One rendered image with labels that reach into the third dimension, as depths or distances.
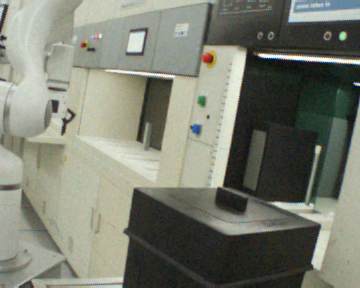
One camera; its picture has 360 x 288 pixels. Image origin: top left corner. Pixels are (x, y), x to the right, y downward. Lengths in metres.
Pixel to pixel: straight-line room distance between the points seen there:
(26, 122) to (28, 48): 0.19
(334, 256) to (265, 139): 0.73
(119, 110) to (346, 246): 2.17
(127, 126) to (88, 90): 0.37
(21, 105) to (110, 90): 1.94
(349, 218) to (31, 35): 0.83
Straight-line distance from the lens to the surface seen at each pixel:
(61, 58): 1.59
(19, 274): 1.05
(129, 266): 0.95
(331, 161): 2.13
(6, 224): 1.06
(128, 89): 2.94
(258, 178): 1.65
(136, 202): 0.91
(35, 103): 0.98
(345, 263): 0.99
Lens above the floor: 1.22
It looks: 11 degrees down
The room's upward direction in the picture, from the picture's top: 10 degrees clockwise
